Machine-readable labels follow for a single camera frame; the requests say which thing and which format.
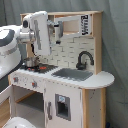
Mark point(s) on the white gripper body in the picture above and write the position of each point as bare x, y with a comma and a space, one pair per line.
37, 26

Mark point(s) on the white microwave door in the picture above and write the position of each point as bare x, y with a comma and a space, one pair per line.
73, 26

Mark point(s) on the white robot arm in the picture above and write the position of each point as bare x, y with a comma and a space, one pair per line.
10, 56

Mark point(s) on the wooden toy kitchen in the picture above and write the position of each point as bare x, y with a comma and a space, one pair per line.
28, 102

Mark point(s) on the silver toy pot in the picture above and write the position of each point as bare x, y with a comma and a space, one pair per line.
31, 61

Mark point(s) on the black toy stovetop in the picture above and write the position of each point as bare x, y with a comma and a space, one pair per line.
41, 68

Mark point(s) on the grey toy sink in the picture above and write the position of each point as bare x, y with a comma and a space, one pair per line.
72, 74

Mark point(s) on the red left stove knob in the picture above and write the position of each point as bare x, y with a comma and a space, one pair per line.
16, 79

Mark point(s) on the red stove knob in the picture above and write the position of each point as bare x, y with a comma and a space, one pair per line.
34, 84
16, 79

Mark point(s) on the black toy faucet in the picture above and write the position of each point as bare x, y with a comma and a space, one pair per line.
82, 63

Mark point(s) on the red right stove knob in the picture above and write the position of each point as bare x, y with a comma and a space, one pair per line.
34, 84

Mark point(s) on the white fridge door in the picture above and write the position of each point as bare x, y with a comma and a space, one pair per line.
63, 106

